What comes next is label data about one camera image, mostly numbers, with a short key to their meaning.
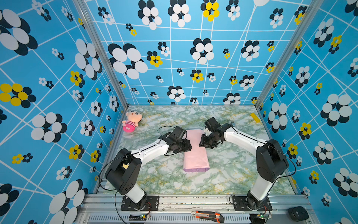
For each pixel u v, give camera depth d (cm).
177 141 68
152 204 73
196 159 83
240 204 72
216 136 67
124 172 44
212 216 69
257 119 109
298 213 68
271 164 47
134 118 104
